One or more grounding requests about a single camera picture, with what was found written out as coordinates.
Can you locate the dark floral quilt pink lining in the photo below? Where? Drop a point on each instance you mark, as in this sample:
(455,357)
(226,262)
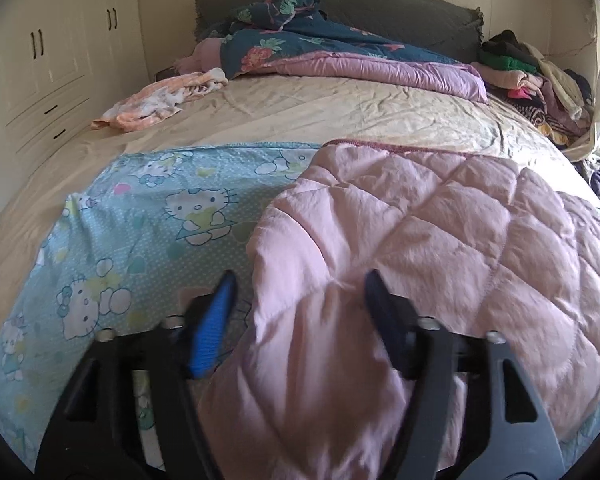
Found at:
(330,45)

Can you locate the blue cartoon printed blanket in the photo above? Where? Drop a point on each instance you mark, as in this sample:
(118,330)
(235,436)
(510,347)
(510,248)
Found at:
(130,240)

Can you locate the grey headboard cushion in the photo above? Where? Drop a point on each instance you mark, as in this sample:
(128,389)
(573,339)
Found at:
(380,10)

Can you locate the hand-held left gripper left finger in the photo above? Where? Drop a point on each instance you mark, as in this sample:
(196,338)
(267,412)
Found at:
(212,330)

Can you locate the peach floral cloth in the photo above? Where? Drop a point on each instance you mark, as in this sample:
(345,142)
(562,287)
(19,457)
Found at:
(150,102)

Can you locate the bed with beige sheet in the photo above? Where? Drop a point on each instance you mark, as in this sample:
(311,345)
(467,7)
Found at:
(305,110)

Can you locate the pile of mixed clothes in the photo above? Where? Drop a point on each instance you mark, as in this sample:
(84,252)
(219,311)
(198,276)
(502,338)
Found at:
(520,80)

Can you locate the cream wardrobe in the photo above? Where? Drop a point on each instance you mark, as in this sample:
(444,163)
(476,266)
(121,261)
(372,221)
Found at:
(55,60)

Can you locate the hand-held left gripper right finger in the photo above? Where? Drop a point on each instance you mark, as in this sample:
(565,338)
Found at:
(385,315)

